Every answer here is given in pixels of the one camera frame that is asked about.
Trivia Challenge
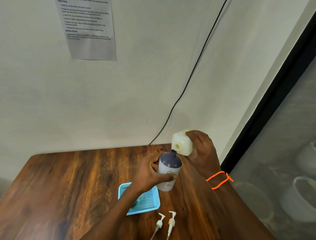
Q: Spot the person's left forearm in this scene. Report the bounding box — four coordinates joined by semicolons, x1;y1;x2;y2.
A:
80;185;148;240

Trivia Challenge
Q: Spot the blue plastic tray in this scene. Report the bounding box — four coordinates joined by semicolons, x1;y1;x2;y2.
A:
118;182;161;216

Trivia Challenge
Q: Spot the person's right forearm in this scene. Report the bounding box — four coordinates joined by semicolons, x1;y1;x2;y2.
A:
207;171;277;240

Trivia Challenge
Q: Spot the orange thread bracelet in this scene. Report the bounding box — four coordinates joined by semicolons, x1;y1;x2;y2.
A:
206;171;234;190

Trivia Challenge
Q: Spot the person's right hand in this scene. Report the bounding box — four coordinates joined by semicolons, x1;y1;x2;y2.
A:
182;130;221;179

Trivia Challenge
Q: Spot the black window frame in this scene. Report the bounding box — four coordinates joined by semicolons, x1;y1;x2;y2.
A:
220;11;316;174

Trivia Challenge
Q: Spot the black cable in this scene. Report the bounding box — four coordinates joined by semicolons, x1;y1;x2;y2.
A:
148;0;228;146

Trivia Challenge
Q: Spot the cream square plastic bottle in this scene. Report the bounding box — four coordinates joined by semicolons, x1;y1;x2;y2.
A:
171;129;196;157

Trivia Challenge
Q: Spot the white pump dispenser head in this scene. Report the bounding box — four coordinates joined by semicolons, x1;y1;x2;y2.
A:
166;211;177;240
150;213;166;240

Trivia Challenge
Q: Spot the person's left hand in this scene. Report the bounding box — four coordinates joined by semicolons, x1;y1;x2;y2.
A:
133;151;177;194

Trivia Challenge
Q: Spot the printed paper sheet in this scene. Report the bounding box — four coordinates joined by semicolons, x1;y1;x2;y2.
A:
55;0;117;61

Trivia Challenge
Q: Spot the white bottle with purple top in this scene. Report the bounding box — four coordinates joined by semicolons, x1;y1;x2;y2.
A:
155;150;183;192

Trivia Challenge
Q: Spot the white bucket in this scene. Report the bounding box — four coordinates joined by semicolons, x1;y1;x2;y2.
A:
295;141;316;176
280;176;316;223
233;182;274;223

